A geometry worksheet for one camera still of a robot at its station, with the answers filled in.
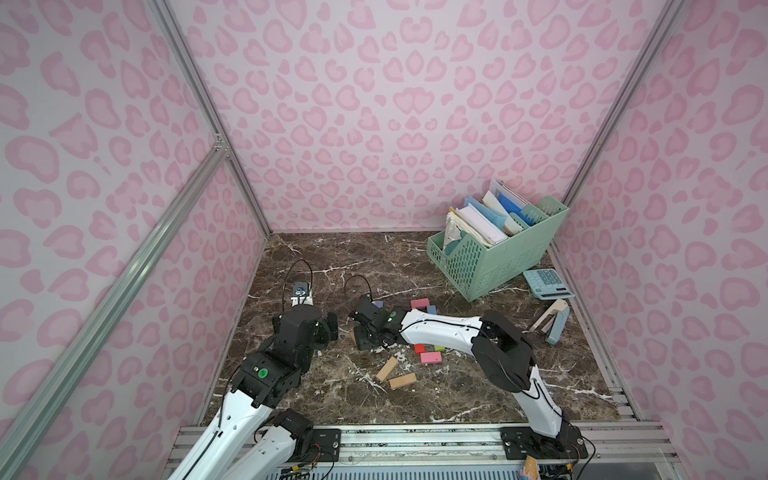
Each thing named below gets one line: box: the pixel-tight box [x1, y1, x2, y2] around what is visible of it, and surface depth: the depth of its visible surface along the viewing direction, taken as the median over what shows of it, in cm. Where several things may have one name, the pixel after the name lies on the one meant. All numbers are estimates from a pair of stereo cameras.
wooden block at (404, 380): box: [389, 373, 417, 389], surface depth 85 cm
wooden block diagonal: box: [376, 356, 398, 382], surface depth 87 cm
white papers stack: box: [446, 203, 508, 246], surface depth 88 cm
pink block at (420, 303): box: [410, 298, 430, 308], surface depth 100 cm
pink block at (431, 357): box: [420, 352, 442, 364], surface depth 88 cm
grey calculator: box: [523, 269, 575, 300], surface depth 103 cm
